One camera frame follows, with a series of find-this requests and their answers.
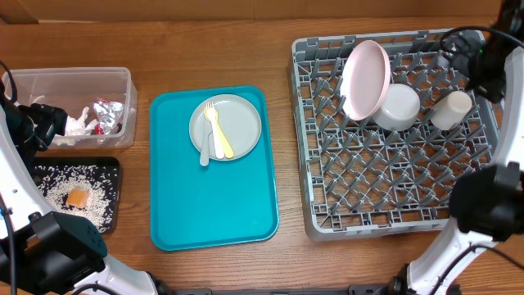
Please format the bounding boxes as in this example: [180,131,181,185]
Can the white napkin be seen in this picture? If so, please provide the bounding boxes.
[52,107,98,146]

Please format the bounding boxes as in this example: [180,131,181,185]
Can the small red wrapper piece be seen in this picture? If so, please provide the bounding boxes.
[95,125,104,135]

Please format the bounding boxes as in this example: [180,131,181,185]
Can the white upturned cup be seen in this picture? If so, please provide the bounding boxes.
[431,91,472,130]

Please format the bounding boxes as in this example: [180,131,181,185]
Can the silver red wrapper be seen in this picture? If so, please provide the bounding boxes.
[93,98,124,135]

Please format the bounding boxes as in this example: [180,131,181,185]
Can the orange food cube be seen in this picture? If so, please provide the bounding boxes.
[65,188,89,208]

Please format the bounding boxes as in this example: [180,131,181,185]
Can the small grey bowl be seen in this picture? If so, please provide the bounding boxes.
[372,84,420,131]

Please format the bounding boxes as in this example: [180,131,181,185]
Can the large white plate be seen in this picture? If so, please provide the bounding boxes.
[340,40,391,120]

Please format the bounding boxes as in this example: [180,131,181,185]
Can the yellow plastic fork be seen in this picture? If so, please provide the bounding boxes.
[205,102,234,159]

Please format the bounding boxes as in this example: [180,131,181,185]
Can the grey round plate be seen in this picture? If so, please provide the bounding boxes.
[189,94,262,161]

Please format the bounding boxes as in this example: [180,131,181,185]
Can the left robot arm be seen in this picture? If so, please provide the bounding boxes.
[1,77,171,294]

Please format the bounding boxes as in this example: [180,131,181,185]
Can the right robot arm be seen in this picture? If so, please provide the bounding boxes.
[378,0,523,294]

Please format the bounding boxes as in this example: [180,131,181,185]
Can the grey dishwasher rack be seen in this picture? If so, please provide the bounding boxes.
[290,29,503,241]

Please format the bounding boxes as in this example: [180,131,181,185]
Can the clear plastic bin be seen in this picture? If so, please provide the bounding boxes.
[2,67,138,149]

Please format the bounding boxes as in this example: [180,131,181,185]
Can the spilled white rice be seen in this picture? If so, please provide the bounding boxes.
[34,165,120,234]

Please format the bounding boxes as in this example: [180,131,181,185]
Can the black plastic tray bin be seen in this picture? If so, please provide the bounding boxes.
[30,157,123,234]

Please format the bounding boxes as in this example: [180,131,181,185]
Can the teal serving tray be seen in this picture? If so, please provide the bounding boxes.
[150,86,279,251]

